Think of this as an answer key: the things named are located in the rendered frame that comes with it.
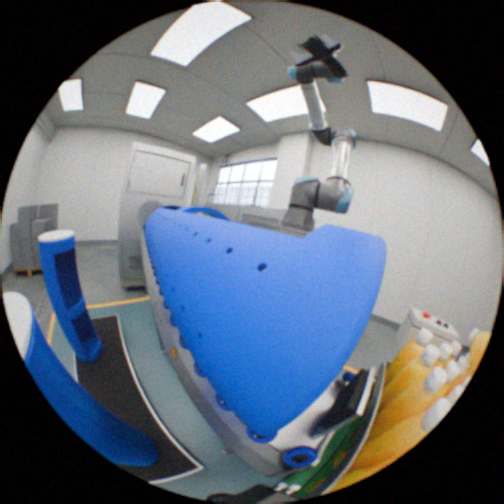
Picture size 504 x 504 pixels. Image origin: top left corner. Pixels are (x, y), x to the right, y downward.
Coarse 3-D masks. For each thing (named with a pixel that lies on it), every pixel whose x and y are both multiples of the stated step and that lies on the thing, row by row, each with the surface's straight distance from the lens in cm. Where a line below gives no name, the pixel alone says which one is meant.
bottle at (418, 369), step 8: (416, 360) 36; (424, 360) 35; (408, 368) 36; (416, 368) 35; (424, 368) 35; (400, 376) 36; (408, 376) 35; (416, 376) 35; (424, 376) 36; (392, 384) 38; (400, 384) 36; (408, 384) 35; (384, 392) 39; (392, 392) 37; (400, 392) 37; (384, 400) 39; (392, 400) 38
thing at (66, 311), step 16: (64, 240) 103; (48, 256) 104; (64, 256) 131; (48, 272) 108; (64, 272) 135; (48, 288) 115; (64, 288) 140; (80, 288) 128; (64, 304) 114; (80, 304) 119; (64, 320) 121; (80, 320) 153; (80, 336) 163; (96, 336) 155; (80, 352) 140; (96, 352) 142
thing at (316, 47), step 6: (306, 42) 58; (312, 42) 58; (318, 42) 57; (324, 42) 61; (306, 48) 57; (312, 48) 58; (318, 48) 57; (324, 48) 57; (312, 54) 57; (318, 54) 57; (324, 54) 57; (330, 54) 57; (318, 60) 58
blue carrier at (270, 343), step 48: (192, 240) 20; (240, 240) 14; (288, 240) 12; (336, 240) 12; (192, 288) 15; (240, 288) 10; (288, 288) 9; (336, 288) 9; (192, 336) 15; (240, 336) 10; (288, 336) 8; (336, 336) 8; (240, 384) 11; (288, 384) 9
